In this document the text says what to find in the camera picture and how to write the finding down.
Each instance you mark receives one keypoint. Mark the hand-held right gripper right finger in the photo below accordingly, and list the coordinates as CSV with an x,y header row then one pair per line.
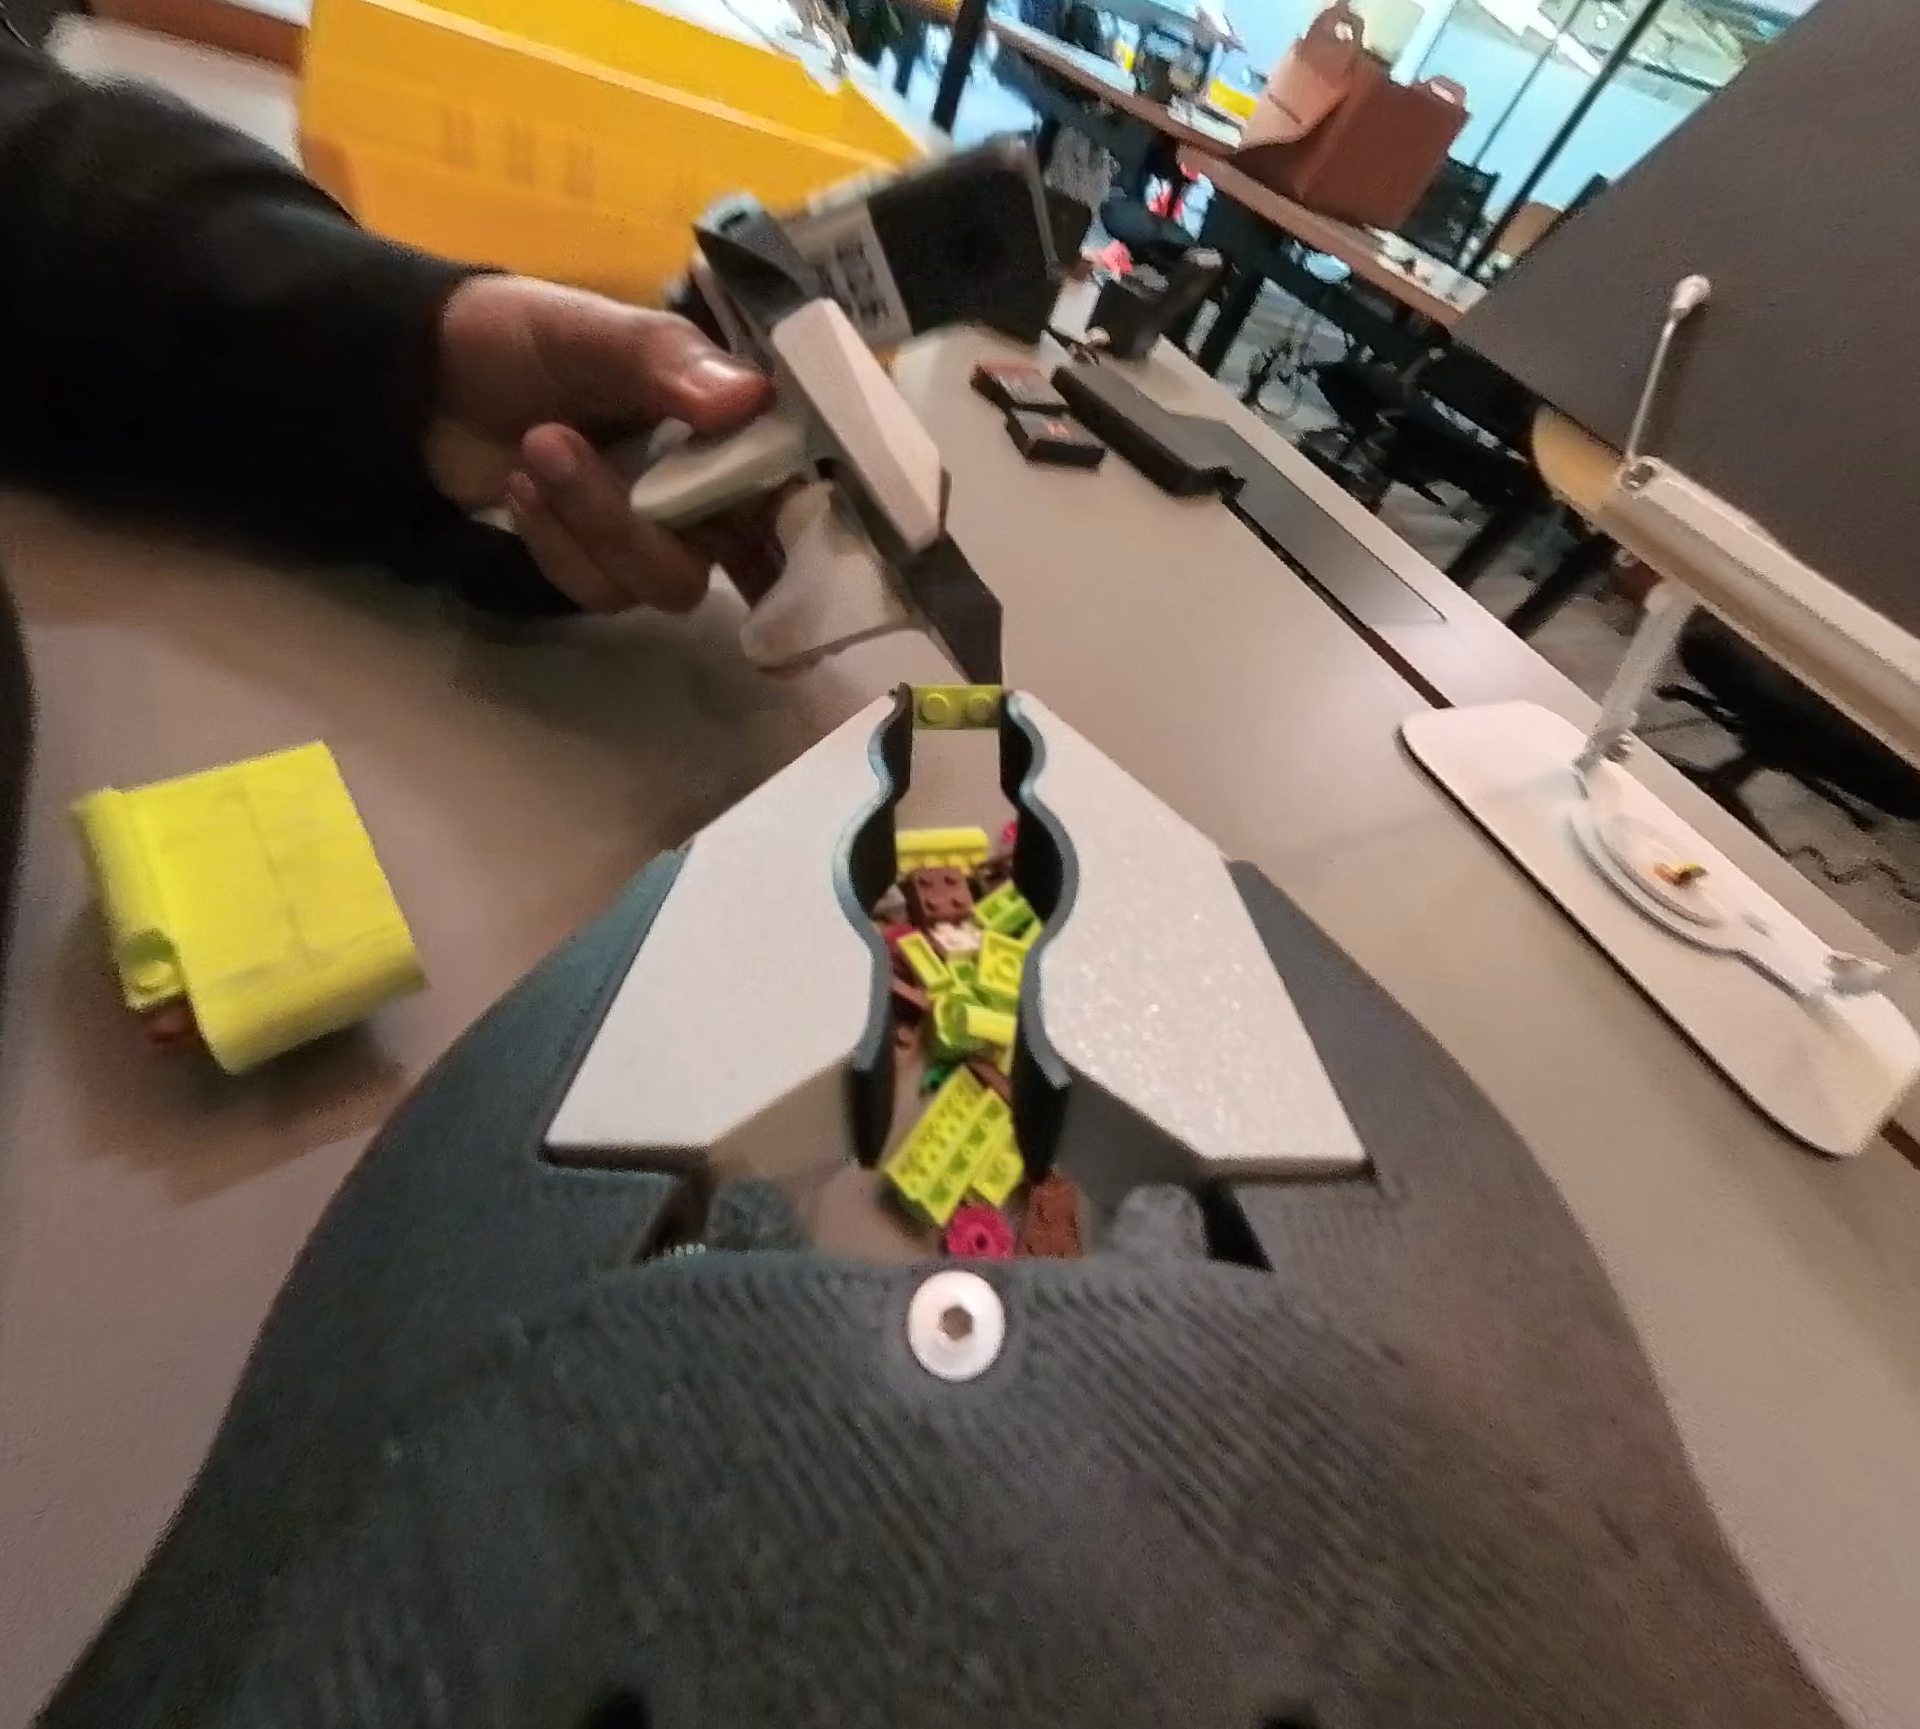
x,y
1184,1010

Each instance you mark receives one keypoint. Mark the brown leather bag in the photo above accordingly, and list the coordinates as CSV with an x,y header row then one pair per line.
x,y
1350,140

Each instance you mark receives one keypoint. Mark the large lime brick assembly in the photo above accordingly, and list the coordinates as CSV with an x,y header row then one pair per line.
x,y
255,905

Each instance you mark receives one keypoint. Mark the person's left hand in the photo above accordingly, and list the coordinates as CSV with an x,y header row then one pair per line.
x,y
570,394

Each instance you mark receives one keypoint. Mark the small yellow black object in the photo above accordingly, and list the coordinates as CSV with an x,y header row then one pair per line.
x,y
1681,873

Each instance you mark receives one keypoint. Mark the black flat device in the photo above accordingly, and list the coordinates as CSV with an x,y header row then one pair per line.
x,y
1147,424

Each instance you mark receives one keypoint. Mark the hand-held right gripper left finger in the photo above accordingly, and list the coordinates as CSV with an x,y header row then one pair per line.
x,y
704,1010

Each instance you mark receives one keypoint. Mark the black storage case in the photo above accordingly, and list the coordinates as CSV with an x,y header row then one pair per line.
x,y
1155,305

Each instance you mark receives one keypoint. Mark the yellow box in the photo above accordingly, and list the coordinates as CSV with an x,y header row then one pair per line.
x,y
570,109

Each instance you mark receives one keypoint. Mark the black monitor screen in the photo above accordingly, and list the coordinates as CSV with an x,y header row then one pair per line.
x,y
1724,259

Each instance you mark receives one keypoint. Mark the white monitor stand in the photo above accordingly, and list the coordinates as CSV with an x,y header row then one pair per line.
x,y
1650,891

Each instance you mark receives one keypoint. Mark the small lime plate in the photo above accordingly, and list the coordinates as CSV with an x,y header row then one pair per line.
x,y
956,708

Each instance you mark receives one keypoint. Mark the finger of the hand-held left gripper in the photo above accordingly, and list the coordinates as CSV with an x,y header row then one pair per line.
x,y
862,424
826,604

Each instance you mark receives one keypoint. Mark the pile of loose toy bricks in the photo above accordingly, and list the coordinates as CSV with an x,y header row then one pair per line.
x,y
961,1128

